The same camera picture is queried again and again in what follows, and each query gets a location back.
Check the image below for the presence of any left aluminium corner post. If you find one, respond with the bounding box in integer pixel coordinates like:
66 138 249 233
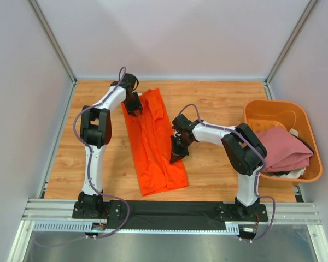
26 0 78 83

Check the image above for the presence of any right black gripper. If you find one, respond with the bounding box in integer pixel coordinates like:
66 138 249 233
169 135 192 165

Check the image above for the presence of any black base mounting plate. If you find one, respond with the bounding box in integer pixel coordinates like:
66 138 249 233
72 200 268 231

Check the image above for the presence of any right aluminium corner post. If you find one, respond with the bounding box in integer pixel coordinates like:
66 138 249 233
264 0 319 85

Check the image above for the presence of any orange plastic basket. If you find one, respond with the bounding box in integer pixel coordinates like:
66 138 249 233
242 100 323 188

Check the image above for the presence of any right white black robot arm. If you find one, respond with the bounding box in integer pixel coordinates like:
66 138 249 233
169 114 267 221

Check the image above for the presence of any dark garment in basket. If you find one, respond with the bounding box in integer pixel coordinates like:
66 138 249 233
296 136 314 154

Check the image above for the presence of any aluminium corner post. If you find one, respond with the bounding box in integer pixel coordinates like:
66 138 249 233
26 0 78 83
264 0 319 85

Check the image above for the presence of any orange t shirt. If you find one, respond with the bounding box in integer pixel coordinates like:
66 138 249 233
122 88 189 196

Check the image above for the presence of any aluminium rail frame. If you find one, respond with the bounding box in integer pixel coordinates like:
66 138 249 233
8 199 327 261

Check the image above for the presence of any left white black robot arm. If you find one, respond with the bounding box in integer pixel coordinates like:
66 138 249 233
72 72 143 219

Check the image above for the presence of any pink t shirt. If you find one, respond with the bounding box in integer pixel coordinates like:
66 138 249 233
256 127 314 172

